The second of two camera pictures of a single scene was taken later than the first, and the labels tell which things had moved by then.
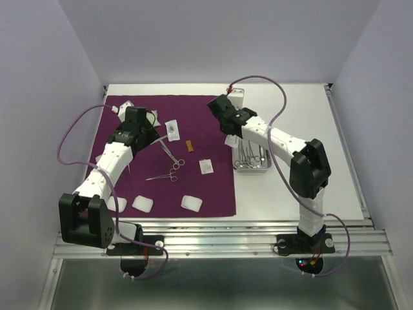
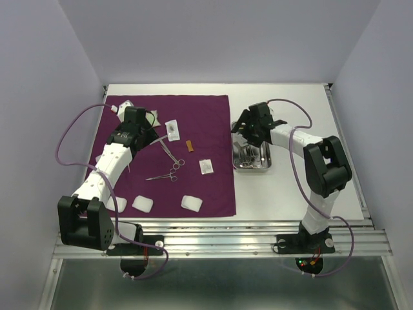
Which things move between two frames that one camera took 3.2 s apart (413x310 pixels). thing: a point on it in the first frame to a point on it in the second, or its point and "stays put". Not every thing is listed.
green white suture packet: (231, 141) to (241, 140)
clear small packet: (206, 166) stays put
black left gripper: (152, 134) stays put
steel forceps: (171, 172) stays put
